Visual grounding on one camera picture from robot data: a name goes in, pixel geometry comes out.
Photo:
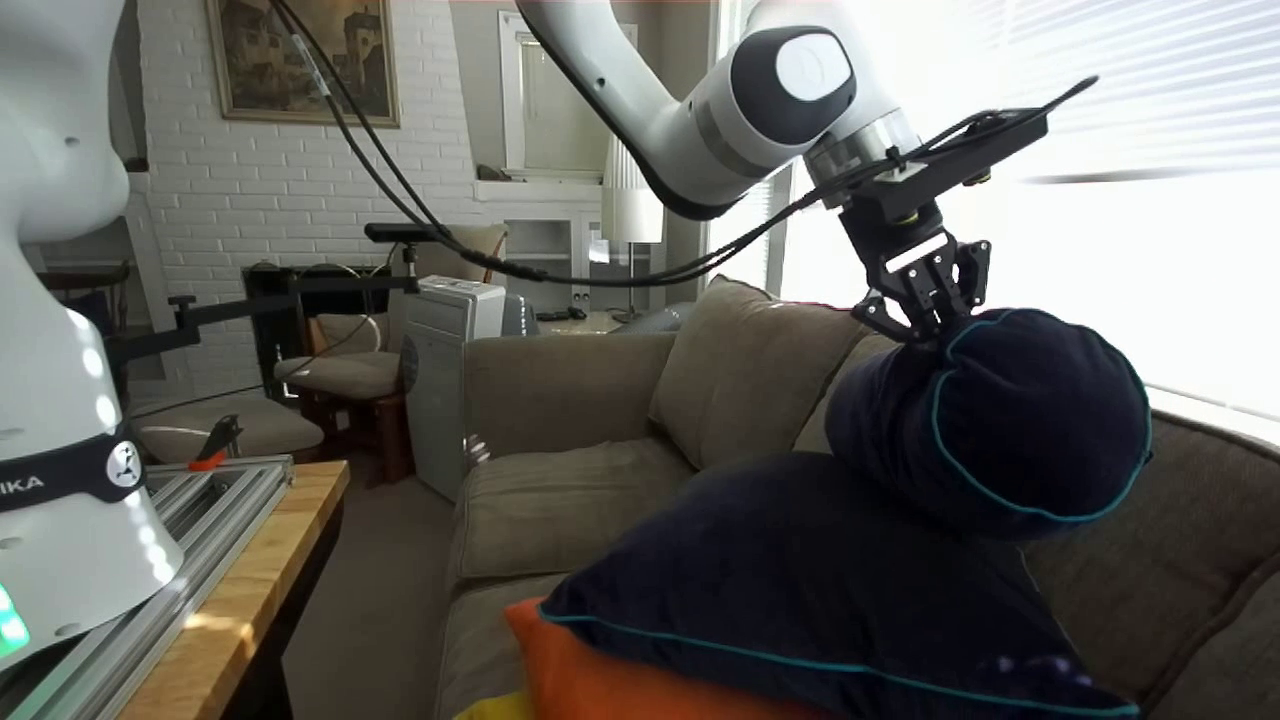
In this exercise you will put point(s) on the yellow pillow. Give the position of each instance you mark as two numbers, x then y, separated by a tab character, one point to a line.
480	707

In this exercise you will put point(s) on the beige fabric sofa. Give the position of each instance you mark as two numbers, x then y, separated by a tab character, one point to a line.
563	506

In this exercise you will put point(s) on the orange pillow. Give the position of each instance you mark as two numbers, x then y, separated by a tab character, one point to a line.
587	681

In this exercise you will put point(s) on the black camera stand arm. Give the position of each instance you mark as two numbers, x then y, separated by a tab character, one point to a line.
224	312

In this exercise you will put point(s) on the white framed mirror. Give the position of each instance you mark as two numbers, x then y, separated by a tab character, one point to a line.
535	105

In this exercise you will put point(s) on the bright window with blinds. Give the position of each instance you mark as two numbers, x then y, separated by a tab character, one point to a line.
1175	202

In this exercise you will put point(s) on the wooden armchair beige cushions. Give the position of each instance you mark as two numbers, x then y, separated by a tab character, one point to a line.
346	366

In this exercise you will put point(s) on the wooden butcher block table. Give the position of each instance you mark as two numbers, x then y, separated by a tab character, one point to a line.
254	587

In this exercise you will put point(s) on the navy cylindrical bolster pillow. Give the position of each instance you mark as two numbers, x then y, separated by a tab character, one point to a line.
1015	415

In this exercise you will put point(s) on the navy square pillow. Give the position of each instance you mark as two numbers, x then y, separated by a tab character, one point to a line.
800	600

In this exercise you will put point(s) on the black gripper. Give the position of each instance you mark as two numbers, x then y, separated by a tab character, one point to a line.
902	234

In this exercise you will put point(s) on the beige ottoman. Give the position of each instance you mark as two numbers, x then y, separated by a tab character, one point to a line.
254	425

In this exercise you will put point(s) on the white shelf unit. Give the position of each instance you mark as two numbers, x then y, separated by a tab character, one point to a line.
541	234

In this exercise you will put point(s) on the white box appliance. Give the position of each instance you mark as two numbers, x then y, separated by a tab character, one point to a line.
447	361

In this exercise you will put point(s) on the beige sofa back cushion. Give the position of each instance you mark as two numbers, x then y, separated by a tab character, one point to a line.
746	361
1202	562

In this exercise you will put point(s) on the framed wall picture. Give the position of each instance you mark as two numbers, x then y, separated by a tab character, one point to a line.
300	53

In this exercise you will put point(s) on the aluminium rail base frame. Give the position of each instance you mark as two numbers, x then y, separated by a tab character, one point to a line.
200	521

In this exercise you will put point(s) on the black stereo camera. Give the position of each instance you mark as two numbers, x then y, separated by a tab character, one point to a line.
415	234

